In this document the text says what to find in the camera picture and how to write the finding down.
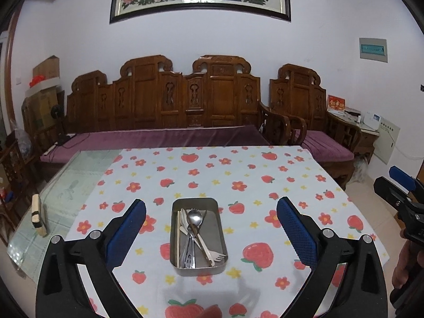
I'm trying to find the short purple seat cushion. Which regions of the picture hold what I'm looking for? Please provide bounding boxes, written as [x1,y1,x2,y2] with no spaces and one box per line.
[293,130,355,162]

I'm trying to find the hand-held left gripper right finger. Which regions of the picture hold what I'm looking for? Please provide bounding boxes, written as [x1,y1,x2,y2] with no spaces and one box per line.
[276,196,388,318]

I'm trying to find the large metal spoon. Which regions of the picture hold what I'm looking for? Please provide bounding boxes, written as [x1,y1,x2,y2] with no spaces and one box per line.
[184,209,204,269]

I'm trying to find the wooden door frame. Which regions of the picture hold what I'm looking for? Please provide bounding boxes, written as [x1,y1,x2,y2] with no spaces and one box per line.
[0,7,21,133]

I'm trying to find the large cardboard box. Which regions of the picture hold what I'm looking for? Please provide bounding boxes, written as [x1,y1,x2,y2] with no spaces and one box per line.
[21,86,61,130]

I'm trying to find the black fan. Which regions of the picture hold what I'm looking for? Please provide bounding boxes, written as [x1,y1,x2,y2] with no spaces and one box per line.
[50,104,77,147]

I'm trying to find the beige plastic fork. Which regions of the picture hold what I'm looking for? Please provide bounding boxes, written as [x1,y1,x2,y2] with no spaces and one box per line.
[180,226,228,266]

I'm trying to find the carved wooden sofa bench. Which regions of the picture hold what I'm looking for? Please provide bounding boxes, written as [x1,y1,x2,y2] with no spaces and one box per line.
[21,55,293,173]

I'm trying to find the small cardboard box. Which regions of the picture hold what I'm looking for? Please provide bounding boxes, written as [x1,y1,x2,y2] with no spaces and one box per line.
[32,55,60,80]

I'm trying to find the metal fork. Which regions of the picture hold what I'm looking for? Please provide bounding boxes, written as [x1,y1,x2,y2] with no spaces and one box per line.
[184,232,197,270]

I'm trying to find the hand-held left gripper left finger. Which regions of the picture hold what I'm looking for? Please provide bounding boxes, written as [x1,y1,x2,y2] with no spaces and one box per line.
[36,199,148,318]

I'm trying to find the red card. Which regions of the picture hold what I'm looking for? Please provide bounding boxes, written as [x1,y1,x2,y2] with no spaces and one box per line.
[327,95,346,112]

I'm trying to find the wall distribution box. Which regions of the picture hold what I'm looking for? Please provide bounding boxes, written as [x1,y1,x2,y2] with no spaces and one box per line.
[359,37,388,63]

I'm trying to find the white plastic bags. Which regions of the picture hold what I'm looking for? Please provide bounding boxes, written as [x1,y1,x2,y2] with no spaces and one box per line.
[352,157,370,185]

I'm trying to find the carved wooden armchair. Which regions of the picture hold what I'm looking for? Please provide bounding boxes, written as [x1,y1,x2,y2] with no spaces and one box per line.
[269,64,362,191]

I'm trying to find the person's right hand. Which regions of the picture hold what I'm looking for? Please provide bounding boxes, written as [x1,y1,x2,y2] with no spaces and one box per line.
[392,242,413,287]

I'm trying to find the white flat box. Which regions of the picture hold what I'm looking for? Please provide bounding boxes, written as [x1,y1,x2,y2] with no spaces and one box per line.
[28,79,61,93]

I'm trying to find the long purple seat cushion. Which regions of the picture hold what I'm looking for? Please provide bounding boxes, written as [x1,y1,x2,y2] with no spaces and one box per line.
[40,125,271,164]

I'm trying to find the strawberry print tablecloth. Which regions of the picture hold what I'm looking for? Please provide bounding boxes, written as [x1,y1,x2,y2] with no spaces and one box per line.
[64,145,390,318]

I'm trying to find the person's left hand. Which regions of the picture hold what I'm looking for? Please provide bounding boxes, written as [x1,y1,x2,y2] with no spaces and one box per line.
[195,306,223,318]

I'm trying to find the dark wooden chair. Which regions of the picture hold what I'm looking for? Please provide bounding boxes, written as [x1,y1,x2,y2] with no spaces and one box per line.
[0,132,42,239]

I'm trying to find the wooden side table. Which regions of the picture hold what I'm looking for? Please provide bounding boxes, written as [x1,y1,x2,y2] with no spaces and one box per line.
[328,111,380,165]

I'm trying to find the clear plastic bag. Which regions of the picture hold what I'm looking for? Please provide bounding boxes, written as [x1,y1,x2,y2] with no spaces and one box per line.
[13,129,31,160]

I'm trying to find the wooden brush block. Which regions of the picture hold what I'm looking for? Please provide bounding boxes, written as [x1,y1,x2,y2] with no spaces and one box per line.
[31,194,48,238]

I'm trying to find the white desk device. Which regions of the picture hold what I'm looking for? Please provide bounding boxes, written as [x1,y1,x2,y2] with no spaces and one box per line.
[363,113,382,130]

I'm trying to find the white wall cabinet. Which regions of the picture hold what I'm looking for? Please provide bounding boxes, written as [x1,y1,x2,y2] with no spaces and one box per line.
[373,129,401,165]

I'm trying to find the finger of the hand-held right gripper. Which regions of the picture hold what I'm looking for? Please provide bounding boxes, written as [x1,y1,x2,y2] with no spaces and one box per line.
[389,166,418,193]
[374,177,413,206]

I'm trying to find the rectangular metal tin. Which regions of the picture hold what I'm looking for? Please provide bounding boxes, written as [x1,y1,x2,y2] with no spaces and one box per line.
[170,198,228,276]

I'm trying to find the glass door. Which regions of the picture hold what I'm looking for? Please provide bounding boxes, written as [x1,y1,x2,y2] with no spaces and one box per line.
[0,33,13,136]

